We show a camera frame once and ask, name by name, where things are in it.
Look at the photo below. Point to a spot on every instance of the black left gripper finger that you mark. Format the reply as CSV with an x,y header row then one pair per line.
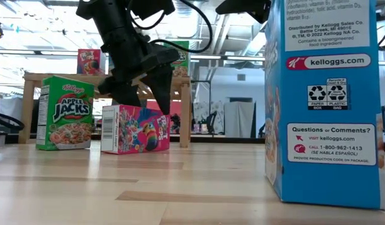
x,y
161,87
123,93

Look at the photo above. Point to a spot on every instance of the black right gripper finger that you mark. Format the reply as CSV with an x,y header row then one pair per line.
x,y
245,7

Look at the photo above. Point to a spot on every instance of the green Apple Jacks cereal box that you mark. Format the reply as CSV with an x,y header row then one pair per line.
x,y
67,109
182,67

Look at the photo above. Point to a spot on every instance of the red Froot Loops cereal box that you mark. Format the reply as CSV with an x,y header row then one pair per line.
x,y
88,62
133,131

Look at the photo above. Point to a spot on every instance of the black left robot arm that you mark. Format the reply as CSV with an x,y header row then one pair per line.
x,y
105,15

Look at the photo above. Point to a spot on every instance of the slatted wooden shelf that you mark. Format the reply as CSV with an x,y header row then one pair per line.
x,y
184,118

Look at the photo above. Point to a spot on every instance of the blue Rice Krispies cereal box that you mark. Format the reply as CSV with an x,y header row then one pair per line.
x,y
330,181

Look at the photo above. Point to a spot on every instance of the red partition panel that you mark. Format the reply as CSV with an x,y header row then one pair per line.
x,y
176,107

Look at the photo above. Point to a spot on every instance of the long ceiling light bar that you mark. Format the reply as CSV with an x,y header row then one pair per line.
x,y
242,58

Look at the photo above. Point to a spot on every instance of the white draped cloth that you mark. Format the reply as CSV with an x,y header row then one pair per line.
x,y
239,120

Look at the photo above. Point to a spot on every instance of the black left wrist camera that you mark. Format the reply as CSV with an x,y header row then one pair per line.
x,y
152,7

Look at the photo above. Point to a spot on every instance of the square wall vent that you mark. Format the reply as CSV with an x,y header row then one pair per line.
x,y
241,77

